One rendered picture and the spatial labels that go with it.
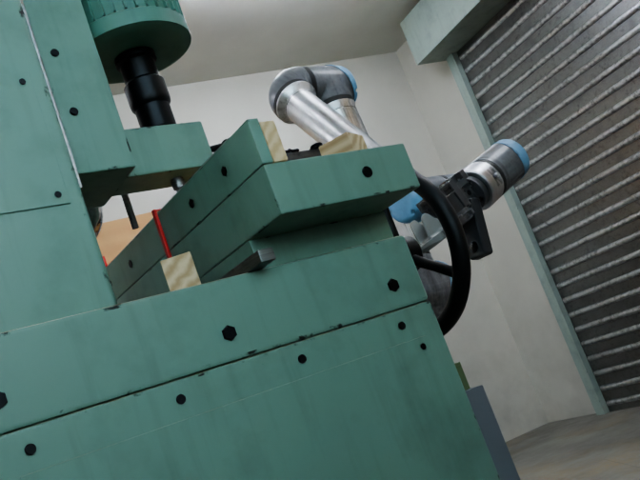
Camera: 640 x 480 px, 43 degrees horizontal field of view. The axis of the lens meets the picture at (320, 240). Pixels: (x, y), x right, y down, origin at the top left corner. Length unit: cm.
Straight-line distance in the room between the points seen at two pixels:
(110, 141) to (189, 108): 400
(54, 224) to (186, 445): 30
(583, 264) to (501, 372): 99
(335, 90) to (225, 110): 304
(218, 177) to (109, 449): 35
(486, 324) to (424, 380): 444
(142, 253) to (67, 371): 44
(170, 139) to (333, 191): 31
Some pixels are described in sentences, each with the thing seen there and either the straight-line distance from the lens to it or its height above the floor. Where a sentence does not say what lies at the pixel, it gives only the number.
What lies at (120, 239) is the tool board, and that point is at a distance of 464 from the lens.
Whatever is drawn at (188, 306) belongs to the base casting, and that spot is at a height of 78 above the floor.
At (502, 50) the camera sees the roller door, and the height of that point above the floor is 215.
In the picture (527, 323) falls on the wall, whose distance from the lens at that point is 538.
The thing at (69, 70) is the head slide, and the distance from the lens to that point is 112.
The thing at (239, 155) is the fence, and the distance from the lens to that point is 94.
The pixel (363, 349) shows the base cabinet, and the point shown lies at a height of 68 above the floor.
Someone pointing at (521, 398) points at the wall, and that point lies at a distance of 547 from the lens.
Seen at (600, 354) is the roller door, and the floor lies 33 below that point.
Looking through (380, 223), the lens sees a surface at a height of 82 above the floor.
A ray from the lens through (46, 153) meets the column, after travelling 100.
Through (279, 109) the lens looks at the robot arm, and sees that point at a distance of 204.
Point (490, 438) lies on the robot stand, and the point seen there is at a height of 44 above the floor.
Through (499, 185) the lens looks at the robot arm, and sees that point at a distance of 165.
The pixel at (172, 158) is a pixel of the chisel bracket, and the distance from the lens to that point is 115.
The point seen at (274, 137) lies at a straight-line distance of 92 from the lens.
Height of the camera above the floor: 64
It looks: 10 degrees up
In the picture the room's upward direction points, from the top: 21 degrees counter-clockwise
